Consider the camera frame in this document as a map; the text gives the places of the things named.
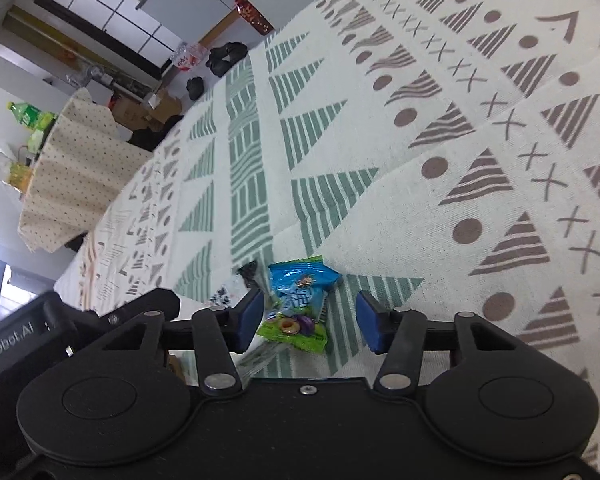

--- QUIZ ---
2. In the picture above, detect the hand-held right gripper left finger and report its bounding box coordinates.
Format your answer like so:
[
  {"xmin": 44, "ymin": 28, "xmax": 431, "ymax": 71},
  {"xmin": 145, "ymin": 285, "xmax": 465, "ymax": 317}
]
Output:
[{"xmin": 97, "ymin": 287, "xmax": 267, "ymax": 396}]

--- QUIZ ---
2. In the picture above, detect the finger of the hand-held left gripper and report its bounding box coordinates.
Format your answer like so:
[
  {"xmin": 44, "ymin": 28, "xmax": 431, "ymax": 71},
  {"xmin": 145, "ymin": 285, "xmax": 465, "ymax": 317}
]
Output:
[{"xmin": 102, "ymin": 287, "xmax": 182, "ymax": 334}]

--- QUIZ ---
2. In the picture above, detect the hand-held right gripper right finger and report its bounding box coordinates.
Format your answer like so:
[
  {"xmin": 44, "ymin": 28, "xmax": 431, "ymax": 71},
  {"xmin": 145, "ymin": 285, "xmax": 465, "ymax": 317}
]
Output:
[{"xmin": 355, "ymin": 290, "xmax": 524, "ymax": 394}]

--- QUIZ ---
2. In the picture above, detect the light green ring-print packet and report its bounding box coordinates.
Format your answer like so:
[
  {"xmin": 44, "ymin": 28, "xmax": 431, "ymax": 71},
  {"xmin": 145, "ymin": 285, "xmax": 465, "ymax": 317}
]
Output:
[{"xmin": 256, "ymin": 310, "xmax": 329, "ymax": 355}]

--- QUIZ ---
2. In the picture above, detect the blue cartoon snack packet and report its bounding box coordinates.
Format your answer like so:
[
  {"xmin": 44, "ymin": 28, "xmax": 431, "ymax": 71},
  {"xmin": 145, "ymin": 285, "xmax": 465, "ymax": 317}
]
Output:
[{"xmin": 266, "ymin": 255, "xmax": 341, "ymax": 323}]

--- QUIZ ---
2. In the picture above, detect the black and white snack packet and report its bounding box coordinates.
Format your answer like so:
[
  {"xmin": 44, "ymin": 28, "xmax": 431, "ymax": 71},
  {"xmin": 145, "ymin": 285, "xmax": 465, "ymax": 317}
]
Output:
[{"xmin": 207, "ymin": 282, "xmax": 248, "ymax": 311}]

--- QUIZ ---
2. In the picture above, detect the small black wrapped snack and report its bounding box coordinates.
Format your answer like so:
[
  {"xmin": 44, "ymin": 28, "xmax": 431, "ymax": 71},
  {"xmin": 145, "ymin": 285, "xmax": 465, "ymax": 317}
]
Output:
[{"xmin": 237, "ymin": 259, "xmax": 268, "ymax": 291}]

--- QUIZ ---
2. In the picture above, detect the table with dotted tablecloth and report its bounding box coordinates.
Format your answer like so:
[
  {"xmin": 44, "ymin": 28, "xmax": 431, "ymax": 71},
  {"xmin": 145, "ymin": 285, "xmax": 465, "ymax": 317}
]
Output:
[{"xmin": 19, "ymin": 86, "xmax": 153, "ymax": 255}]

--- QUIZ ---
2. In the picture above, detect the brown cardboard carton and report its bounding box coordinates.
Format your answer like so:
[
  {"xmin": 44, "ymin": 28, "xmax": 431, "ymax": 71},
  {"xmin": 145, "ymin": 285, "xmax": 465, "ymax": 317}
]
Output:
[{"xmin": 111, "ymin": 95, "xmax": 153, "ymax": 128}]

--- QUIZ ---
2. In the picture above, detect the green carton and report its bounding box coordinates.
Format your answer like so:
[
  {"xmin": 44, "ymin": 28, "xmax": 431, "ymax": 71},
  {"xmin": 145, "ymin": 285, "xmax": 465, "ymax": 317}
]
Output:
[{"xmin": 27, "ymin": 114, "xmax": 58, "ymax": 147}]

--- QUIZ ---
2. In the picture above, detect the green soda bottle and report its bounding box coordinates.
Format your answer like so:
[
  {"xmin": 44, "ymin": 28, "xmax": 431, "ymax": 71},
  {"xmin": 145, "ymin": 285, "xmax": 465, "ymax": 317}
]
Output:
[{"xmin": 6, "ymin": 101, "xmax": 46, "ymax": 131}]

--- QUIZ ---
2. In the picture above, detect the grey metal appliance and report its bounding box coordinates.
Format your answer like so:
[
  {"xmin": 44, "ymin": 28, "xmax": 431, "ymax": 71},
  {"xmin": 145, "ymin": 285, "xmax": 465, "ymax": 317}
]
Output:
[{"xmin": 65, "ymin": 65, "xmax": 115, "ymax": 89}]

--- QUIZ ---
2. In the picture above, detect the red and white plastic bag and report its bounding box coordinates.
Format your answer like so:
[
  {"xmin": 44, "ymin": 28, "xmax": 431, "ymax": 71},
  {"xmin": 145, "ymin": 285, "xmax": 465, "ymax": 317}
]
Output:
[{"xmin": 170, "ymin": 41, "xmax": 207, "ymax": 72}]

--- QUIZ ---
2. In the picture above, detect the red gift box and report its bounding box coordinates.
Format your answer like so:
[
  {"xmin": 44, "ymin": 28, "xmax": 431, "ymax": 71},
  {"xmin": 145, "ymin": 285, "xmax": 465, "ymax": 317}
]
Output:
[{"xmin": 234, "ymin": 0, "xmax": 276, "ymax": 37}]

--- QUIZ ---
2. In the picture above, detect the black-framed sliding window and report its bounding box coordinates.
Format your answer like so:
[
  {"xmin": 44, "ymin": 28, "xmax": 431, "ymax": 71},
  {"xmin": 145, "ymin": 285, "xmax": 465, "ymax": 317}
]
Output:
[{"xmin": 34, "ymin": 0, "xmax": 181, "ymax": 81}]

